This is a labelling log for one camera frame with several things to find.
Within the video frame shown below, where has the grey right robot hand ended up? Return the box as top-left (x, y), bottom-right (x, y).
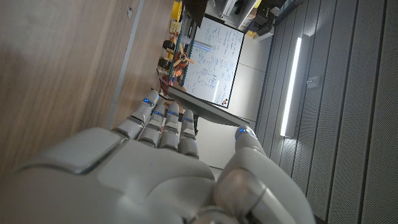
top-left (0, 89), bottom-right (317, 224)

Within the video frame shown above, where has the teal toy bar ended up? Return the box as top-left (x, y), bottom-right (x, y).
top-left (180, 39), bottom-right (195, 87)
top-left (167, 30), bottom-right (183, 83)

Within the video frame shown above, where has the wooden toy airplane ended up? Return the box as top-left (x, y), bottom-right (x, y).
top-left (157, 39), bottom-right (196, 72)

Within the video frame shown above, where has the whiteboard with writing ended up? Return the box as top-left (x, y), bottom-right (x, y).
top-left (182, 14), bottom-right (246, 109)

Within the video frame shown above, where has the long ceiling light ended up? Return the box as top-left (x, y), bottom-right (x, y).
top-left (279, 33), bottom-right (311, 138)

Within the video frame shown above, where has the white shelf cabinet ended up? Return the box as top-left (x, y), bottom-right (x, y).
top-left (206, 0), bottom-right (264, 32)

